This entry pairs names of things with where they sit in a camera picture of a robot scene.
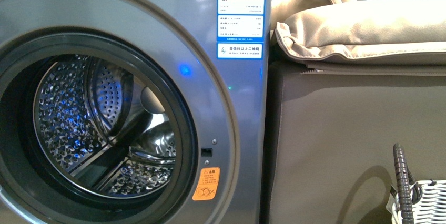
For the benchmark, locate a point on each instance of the grey front-load washing machine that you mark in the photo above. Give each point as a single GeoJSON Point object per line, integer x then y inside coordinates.
{"type": "Point", "coordinates": [216, 108]}

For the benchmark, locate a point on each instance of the orange warning sticker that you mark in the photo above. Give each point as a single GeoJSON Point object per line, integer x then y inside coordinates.
{"type": "Point", "coordinates": [207, 184]}

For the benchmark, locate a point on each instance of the energy rating label sticker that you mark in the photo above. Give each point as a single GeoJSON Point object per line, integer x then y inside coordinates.
{"type": "Point", "coordinates": [240, 29]}

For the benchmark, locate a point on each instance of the steel perforated washer drum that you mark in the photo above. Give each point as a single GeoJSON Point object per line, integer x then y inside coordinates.
{"type": "Point", "coordinates": [103, 129]}

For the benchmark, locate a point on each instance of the white woven laundry basket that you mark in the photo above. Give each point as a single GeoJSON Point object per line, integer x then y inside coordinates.
{"type": "Point", "coordinates": [427, 203]}

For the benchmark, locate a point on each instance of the dark wrapped basket handle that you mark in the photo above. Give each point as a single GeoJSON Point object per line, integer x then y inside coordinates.
{"type": "Point", "coordinates": [408, 190]}

